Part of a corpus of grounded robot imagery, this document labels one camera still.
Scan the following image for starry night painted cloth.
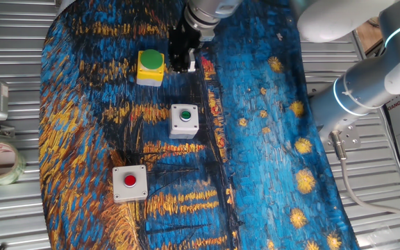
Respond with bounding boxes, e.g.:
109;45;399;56
38;0;360;250

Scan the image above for grey box red button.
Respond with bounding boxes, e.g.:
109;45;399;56
112;164;149;204

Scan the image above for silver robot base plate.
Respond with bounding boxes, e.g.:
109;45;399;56
319;123;363;152

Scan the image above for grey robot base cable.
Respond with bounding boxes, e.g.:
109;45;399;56
328;131;400;228

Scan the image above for small silver metal bracket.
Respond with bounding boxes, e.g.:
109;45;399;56
187;47;197;73

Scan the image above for clear tape roll red print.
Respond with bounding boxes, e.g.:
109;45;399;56
0;141;27;186

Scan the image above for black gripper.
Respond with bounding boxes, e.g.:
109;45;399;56
167;19;201;74

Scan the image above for grey box small green button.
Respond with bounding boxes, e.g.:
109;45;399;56
168;103;200;140

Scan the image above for yellow box green mushroom button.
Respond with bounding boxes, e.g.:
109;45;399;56
136;49;165;88

